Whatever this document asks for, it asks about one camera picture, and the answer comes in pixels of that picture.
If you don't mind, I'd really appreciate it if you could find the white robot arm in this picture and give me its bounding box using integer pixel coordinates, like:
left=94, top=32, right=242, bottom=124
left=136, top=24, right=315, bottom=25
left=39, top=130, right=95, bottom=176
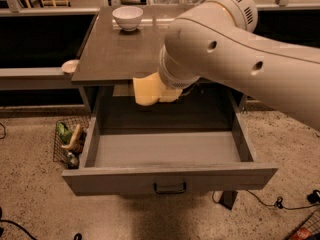
left=158, top=0, right=320, bottom=131

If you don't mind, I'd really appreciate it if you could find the small white round dish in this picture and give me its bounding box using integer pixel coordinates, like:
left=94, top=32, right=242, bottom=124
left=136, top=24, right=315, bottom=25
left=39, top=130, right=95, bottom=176
left=61, top=59, right=79, bottom=74

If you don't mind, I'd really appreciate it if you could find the yellow-white gripper finger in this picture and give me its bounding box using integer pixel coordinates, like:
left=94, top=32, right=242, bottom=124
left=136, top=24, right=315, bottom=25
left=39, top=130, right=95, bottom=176
left=159, top=89, right=183, bottom=103

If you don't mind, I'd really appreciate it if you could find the open grey top drawer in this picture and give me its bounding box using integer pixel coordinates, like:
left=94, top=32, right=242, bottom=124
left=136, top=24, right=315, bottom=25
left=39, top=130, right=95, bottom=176
left=62, top=85, right=277, bottom=195

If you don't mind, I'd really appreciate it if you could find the wire basket bottom right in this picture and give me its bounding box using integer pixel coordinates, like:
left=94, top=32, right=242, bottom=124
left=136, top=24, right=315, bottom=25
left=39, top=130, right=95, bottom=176
left=286, top=210, right=320, bottom=240

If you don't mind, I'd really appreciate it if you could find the tan bottle in basket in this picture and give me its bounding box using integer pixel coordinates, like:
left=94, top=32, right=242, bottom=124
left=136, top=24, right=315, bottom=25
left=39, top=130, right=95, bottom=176
left=62, top=124, right=83, bottom=153

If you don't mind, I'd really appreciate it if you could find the black cable right floor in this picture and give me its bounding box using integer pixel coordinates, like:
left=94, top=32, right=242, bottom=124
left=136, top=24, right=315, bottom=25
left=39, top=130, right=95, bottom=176
left=245, top=189, right=320, bottom=212

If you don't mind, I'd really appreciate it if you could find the green packet in basket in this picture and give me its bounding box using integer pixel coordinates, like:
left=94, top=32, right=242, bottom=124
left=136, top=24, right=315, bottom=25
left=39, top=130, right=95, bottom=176
left=56, top=121, right=73, bottom=144

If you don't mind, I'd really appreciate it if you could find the black wire basket left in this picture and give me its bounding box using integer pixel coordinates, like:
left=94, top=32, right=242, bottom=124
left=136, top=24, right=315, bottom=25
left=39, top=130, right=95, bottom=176
left=53, top=116, right=89, bottom=169

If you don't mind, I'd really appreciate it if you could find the white ceramic bowl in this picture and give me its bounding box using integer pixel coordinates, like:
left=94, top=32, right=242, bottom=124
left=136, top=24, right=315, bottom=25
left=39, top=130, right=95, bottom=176
left=112, top=6, right=143, bottom=31

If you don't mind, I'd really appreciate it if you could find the black drawer handle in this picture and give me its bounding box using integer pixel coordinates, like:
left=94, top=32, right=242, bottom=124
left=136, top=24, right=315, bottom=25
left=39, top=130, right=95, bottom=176
left=153, top=182, right=187, bottom=195

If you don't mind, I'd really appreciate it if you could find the grey cabinet with counter top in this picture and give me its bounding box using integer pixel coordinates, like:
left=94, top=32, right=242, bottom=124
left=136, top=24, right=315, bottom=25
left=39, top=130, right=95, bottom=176
left=71, top=3, right=260, bottom=211

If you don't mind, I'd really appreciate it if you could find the yellow sponge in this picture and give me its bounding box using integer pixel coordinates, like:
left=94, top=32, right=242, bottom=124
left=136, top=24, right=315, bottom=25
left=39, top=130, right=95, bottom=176
left=133, top=72, right=163, bottom=106

